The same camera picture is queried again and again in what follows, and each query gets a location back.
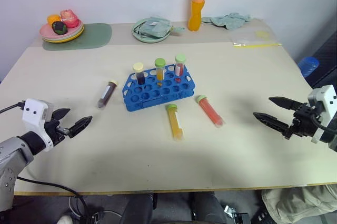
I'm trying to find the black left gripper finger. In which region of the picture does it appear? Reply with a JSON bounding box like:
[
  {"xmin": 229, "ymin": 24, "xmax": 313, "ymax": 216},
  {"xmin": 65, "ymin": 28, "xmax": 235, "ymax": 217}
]
[
  {"xmin": 52, "ymin": 107, "xmax": 72, "ymax": 123},
  {"xmin": 67, "ymin": 115, "xmax": 94, "ymax": 139}
]

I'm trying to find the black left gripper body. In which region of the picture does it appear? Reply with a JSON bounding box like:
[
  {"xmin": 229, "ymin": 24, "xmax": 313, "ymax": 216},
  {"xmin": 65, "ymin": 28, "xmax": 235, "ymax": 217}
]
[{"xmin": 43, "ymin": 119, "xmax": 72, "ymax": 147}]

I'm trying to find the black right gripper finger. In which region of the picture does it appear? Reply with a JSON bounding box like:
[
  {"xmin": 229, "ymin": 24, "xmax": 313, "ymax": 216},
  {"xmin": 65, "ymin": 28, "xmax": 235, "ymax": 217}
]
[
  {"xmin": 268, "ymin": 96, "xmax": 301, "ymax": 111},
  {"xmin": 252, "ymin": 111, "xmax": 291, "ymax": 137}
]

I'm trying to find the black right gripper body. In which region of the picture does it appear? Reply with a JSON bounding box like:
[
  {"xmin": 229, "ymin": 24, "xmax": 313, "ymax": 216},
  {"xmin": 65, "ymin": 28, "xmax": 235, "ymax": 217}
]
[{"xmin": 283, "ymin": 102, "xmax": 322, "ymax": 141}]

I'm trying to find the pale-capped dark brown tube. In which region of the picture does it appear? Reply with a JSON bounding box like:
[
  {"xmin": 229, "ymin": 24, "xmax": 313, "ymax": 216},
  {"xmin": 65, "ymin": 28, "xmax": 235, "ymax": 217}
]
[{"xmin": 97, "ymin": 79, "xmax": 120, "ymax": 111}]

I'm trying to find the green-capped orange-red liquid tube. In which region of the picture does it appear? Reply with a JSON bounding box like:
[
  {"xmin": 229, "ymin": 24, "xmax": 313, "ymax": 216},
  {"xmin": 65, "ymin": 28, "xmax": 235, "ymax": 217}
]
[{"xmin": 194, "ymin": 94, "xmax": 225, "ymax": 128}]

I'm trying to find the yellow-capped dark liquid tube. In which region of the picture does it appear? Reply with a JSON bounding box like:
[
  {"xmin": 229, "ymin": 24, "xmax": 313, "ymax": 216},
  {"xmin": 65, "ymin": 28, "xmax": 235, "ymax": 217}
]
[{"xmin": 133, "ymin": 62, "xmax": 146, "ymax": 86}]

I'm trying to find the blue test tube rack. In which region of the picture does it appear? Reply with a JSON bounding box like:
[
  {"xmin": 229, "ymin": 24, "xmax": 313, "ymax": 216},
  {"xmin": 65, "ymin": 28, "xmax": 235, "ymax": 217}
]
[{"xmin": 122, "ymin": 64, "xmax": 197, "ymax": 113}]

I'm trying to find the green-capped yellow liquid tube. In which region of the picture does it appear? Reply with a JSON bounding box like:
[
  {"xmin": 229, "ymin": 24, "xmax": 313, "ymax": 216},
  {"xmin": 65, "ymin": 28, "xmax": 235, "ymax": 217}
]
[{"xmin": 164, "ymin": 103, "xmax": 185, "ymax": 141}]

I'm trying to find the green-capped orange liquid tube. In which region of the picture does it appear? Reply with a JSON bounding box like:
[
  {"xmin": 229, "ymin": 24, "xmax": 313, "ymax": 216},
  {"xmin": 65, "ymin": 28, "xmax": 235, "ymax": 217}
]
[{"xmin": 154, "ymin": 57, "xmax": 167, "ymax": 88}]

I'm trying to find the green-capped red liquid tube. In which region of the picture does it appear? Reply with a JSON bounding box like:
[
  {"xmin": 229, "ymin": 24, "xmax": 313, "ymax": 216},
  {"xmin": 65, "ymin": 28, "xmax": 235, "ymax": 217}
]
[{"xmin": 174, "ymin": 53, "xmax": 187, "ymax": 84}]

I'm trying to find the blue bottle cap object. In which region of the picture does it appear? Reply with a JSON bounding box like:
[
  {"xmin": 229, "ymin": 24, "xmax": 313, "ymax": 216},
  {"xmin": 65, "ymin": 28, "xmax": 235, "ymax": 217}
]
[{"xmin": 297, "ymin": 56, "xmax": 320, "ymax": 78}]

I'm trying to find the black textured panel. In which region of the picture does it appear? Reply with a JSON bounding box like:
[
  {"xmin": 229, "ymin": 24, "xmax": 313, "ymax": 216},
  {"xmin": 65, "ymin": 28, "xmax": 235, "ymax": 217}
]
[{"xmin": 296, "ymin": 31, "xmax": 337, "ymax": 91}]

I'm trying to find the clear yellow zip bag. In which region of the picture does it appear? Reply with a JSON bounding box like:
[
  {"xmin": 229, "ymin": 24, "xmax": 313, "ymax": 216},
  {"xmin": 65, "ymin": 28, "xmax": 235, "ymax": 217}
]
[{"xmin": 231, "ymin": 29, "xmax": 283, "ymax": 49}]

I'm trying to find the yellow plate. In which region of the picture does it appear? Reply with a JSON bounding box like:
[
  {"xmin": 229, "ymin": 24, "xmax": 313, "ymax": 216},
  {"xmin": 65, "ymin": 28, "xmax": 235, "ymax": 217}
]
[{"xmin": 42, "ymin": 24, "xmax": 86, "ymax": 44}]

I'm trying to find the pink plate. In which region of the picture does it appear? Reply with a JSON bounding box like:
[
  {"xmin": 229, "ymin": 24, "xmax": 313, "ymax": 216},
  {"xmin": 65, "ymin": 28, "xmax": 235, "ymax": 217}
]
[{"xmin": 39, "ymin": 19, "xmax": 84, "ymax": 40}]

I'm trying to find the beige fabric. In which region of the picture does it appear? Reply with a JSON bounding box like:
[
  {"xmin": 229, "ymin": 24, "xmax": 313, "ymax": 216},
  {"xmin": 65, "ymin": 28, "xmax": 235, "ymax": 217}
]
[{"xmin": 261, "ymin": 184, "xmax": 337, "ymax": 224}]

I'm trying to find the green placemat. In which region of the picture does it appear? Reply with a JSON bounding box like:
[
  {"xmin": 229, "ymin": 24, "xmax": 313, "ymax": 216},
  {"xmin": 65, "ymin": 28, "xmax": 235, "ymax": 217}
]
[{"xmin": 42, "ymin": 22, "xmax": 113, "ymax": 52}]

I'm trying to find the dark green toy fruit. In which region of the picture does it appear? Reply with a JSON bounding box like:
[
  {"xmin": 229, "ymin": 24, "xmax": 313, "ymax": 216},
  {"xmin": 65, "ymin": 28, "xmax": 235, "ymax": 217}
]
[{"xmin": 51, "ymin": 21, "xmax": 68, "ymax": 36}]

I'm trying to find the white shoe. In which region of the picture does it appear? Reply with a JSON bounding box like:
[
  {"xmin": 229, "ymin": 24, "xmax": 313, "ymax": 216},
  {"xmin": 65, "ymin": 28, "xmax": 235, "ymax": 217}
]
[{"xmin": 56, "ymin": 214, "xmax": 74, "ymax": 224}]

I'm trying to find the orange toy fruit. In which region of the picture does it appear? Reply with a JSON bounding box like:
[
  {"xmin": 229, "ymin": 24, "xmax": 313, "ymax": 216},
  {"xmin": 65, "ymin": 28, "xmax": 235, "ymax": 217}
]
[{"xmin": 46, "ymin": 13, "xmax": 62, "ymax": 28}]

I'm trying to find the pink red toy apple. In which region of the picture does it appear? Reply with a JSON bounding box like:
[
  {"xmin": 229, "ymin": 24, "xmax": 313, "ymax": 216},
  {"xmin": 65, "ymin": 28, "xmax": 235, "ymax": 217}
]
[{"xmin": 60, "ymin": 9, "xmax": 81, "ymax": 29}]

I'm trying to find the black device under table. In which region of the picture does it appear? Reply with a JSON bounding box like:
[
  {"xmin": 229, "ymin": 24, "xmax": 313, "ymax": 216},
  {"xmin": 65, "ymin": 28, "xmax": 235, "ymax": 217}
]
[{"xmin": 223, "ymin": 203, "xmax": 267, "ymax": 224}]

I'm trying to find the light green cloth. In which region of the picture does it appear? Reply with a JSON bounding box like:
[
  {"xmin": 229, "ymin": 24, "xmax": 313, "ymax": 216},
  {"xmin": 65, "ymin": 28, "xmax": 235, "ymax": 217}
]
[{"xmin": 201, "ymin": 12, "xmax": 252, "ymax": 31}]

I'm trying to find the dark rounded shape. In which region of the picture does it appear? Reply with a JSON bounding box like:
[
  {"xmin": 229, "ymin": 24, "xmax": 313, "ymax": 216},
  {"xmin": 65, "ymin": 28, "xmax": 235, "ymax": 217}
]
[{"xmin": 189, "ymin": 191, "xmax": 229, "ymax": 224}]

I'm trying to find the light green plate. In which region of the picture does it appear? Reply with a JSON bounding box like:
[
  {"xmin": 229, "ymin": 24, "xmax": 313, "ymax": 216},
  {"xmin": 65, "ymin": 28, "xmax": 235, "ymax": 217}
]
[{"xmin": 131, "ymin": 17, "xmax": 172, "ymax": 44}]

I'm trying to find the orange soda plastic bottle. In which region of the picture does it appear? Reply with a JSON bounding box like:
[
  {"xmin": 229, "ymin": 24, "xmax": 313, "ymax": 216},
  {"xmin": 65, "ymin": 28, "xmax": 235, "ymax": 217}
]
[{"xmin": 187, "ymin": 0, "xmax": 209, "ymax": 32}]

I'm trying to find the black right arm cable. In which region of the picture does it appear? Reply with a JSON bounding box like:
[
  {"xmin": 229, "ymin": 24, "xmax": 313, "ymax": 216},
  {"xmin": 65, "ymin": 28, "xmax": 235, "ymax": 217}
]
[{"xmin": 310, "ymin": 113, "xmax": 333, "ymax": 131}]

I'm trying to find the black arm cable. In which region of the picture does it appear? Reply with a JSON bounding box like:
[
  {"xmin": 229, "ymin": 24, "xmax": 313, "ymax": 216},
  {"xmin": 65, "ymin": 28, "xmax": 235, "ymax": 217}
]
[
  {"xmin": 0, "ymin": 101, "xmax": 27, "ymax": 115},
  {"xmin": 310, "ymin": 113, "xmax": 333, "ymax": 131}
]

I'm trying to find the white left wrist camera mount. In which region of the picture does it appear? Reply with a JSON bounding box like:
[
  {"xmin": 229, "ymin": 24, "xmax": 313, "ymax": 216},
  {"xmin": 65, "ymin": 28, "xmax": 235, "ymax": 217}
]
[{"xmin": 22, "ymin": 98, "xmax": 56, "ymax": 153}]

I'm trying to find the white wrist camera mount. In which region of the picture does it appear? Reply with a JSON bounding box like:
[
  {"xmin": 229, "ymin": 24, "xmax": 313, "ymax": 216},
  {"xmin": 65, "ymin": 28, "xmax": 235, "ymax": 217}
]
[
  {"xmin": 22, "ymin": 98, "xmax": 56, "ymax": 153},
  {"xmin": 307, "ymin": 85, "xmax": 337, "ymax": 145}
]

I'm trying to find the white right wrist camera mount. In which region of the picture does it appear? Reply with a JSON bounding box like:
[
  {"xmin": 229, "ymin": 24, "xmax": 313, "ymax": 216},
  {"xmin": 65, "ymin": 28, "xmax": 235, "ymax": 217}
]
[{"xmin": 307, "ymin": 85, "xmax": 337, "ymax": 145}]

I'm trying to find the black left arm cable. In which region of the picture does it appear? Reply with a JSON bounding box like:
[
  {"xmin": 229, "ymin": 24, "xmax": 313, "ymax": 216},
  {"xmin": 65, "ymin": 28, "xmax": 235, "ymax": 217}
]
[{"xmin": 0, "ymin": 101, "xmax": 27, "ymax": 115}]

